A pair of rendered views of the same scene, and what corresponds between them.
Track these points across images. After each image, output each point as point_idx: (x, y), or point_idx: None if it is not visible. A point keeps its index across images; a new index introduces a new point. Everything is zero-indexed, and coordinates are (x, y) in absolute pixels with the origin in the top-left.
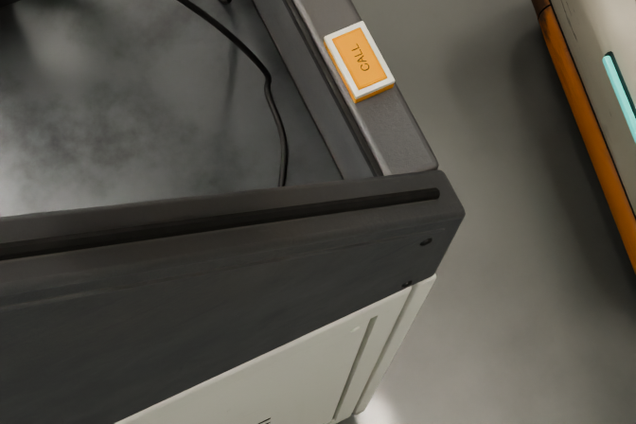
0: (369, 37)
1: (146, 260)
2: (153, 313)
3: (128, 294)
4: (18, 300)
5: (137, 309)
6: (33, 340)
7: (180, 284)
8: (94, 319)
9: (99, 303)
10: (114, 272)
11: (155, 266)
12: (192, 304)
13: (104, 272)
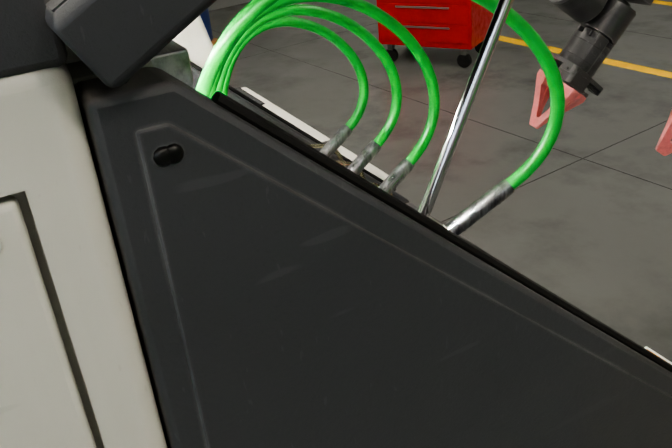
0: (655, 352)
1: (641, 355)
2: (632, 437)
3: (631, 388)
4: (594, 348)
5: (628, 419)
6: (584, 420)
7: (651, 397)
8: (611, 415)
9: (619, 389)
10: (631, 351)
11: (646, 361)
12: (648, 441)
13: (627, 348)
